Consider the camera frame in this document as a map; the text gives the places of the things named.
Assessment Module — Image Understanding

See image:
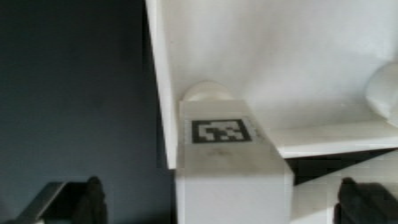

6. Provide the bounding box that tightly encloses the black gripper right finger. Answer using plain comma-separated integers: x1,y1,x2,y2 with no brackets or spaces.
332,177,398,224

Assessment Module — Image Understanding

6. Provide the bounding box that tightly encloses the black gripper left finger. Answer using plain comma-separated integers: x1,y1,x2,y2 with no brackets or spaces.
11,176,109,224

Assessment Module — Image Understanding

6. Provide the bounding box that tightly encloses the white table leg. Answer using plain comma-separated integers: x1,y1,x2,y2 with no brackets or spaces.
176,82,293,224
366,63,398,128

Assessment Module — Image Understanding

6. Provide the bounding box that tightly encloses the white square tabletop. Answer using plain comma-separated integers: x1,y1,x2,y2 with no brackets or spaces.
144,0,398,171

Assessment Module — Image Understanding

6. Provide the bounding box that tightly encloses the white U-shaped obstacle fence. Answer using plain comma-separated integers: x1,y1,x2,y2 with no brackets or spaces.
288,149,398,224

